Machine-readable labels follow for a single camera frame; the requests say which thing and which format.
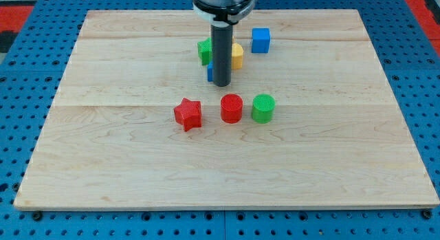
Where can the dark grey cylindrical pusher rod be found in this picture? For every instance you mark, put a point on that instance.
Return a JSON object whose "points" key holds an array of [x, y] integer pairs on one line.
{"points": [[221, 55]]}

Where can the yellow heart block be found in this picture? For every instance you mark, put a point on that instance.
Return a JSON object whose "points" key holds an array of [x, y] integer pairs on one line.
{"points": [[237, 56]]}

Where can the green star block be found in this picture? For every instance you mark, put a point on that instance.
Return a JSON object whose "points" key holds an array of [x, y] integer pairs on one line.
{"points": [[204, 49]]}

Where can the red star block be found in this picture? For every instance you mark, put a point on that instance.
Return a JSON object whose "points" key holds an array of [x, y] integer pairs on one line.
{"points": [[188, 114]]}

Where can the small blue block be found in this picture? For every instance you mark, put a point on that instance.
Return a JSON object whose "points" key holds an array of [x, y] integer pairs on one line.
{"points": [[210, 72]]}

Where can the blue cube block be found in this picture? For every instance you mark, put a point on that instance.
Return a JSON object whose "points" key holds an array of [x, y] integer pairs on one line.
{"points": [[261, 40]]}

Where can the red cylinder block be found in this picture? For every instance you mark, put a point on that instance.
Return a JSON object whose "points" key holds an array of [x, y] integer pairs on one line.
{"points": [[231, 108]]}

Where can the green cylinder block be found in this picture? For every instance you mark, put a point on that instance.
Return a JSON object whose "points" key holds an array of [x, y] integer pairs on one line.
{"points": [[262, 108]]}

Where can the light wooden board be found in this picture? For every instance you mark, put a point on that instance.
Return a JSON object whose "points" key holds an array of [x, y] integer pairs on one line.
{"points": [[337, 139]]}

